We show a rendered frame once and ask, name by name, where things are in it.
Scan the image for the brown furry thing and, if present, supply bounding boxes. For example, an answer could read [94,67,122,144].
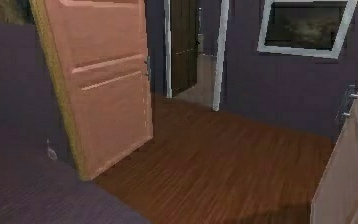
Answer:
[0,0,35,26]

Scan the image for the dark brown room door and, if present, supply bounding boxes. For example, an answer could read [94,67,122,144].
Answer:
[170,0,200,97]

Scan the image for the pale beige room door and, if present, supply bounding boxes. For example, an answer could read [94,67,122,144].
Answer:
[310,61,358,224]

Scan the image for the salmon pink room door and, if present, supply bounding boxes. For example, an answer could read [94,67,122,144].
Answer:
[29,0,154,181]

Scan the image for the white framed dark picture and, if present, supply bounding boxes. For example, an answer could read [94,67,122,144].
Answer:
[256,0,358,60]

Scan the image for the grey door handle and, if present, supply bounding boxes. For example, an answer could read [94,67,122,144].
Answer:
[143,55,152,81]

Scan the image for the silver door handle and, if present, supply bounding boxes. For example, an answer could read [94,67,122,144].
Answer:
[335,84,358,122]

